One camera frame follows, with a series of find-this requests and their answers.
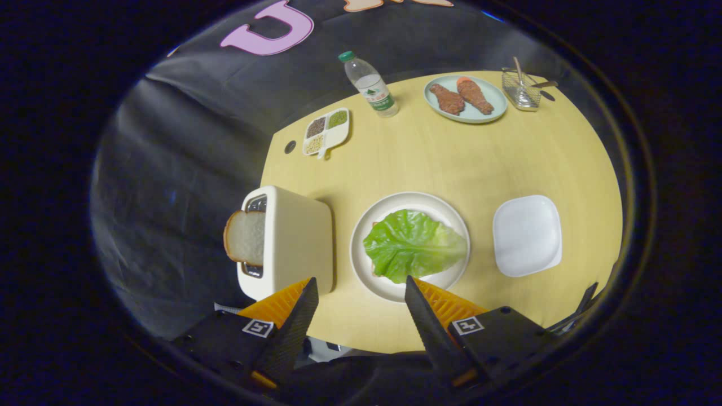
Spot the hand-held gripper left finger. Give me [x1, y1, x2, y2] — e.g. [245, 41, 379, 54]
[171, 276, 320, 391]

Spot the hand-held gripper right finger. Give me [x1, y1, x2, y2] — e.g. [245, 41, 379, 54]
[404, 275, 558, 390]

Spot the green lettuce leaf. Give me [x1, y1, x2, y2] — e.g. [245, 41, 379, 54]
[363, 209, 469, 284]

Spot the cream white toaster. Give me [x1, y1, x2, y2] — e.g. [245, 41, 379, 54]
[236, 185, 334, 301]

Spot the white bread slice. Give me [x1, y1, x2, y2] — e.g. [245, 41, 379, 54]
[223, 210, 266, 267]

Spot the round white plate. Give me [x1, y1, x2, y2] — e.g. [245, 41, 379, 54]
[350, 192, 471, 303]

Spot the square white plate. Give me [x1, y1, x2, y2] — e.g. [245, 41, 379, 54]
[492, 195, 563, 277]

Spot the divided white bean dish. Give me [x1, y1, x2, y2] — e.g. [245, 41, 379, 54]
[302, 108, 350, 160]

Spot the black backdrop cloth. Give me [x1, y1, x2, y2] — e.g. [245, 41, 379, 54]
[90, 0, 570, 339]

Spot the brown fried chicken drumstick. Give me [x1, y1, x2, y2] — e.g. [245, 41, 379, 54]
[429, 83, 466, 116]

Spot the orange tipped fried chicken drumstick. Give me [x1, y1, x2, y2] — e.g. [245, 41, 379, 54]
[456, 77, 495, 116]

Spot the light blue oval plate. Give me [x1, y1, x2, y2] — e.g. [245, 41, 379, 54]
[424, 75, 508, 124]

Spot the clear plastic water bottle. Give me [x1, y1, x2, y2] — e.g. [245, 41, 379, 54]
[338, 51, 400, 118]

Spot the metal spoon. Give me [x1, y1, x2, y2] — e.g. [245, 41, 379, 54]
[529, 81, 559, 102]

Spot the wire mesh cutlery holder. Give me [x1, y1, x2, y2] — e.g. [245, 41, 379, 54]
[501, 68, 542, 112]

